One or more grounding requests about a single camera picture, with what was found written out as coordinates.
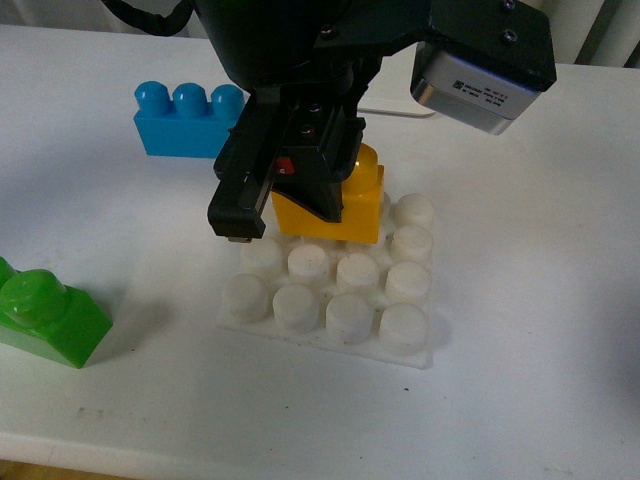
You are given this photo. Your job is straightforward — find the green toy block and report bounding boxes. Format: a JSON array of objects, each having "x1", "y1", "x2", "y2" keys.
[{"x1": 1, "y1": 260, "x2": 112, "y2": 368}]

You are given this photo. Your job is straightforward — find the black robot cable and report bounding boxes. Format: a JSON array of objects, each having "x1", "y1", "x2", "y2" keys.
[{"x1": 101, "y1": 0, "x2": 197, "y2": 38}]

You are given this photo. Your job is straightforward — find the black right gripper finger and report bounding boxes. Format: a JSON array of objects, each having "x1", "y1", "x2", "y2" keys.
[{"x1": 207, "y1": 89, "x2": 290, "y2": 243}]

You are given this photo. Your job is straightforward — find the white studded base plate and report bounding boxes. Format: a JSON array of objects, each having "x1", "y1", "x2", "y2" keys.
[{"x1": 216, "y1": 193, "x2": 435, "y2": 370}]

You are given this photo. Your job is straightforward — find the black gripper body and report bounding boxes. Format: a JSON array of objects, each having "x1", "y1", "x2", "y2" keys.
[{"x1": 194, "y1": 1, "x2": 556, "y2": 92}]

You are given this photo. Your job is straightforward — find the blue three-stud block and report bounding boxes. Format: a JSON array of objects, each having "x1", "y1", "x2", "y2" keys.
[{"x1": 134, "y1": 81, "x2": 245, "y2": 159}]

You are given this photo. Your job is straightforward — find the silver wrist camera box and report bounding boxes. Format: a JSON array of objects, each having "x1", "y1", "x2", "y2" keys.
[{"x1": 410, "y1": 42, "x2": 540, "y2": 135}]

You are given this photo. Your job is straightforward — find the yellow two-stud block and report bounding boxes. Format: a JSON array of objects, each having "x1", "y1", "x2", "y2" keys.
[{"x1": 271, "y1": 143, "x2": 384, "y2": 244}]

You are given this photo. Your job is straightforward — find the white desk lamp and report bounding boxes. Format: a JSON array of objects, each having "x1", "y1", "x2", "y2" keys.
[{"x1": 358, "y1": 107, "x2": 435, "y2": 119}]

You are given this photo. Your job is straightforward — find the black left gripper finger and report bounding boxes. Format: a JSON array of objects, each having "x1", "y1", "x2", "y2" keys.
[{"x1": 272, "y1": 107, "x2": 366, "y2": 223}]

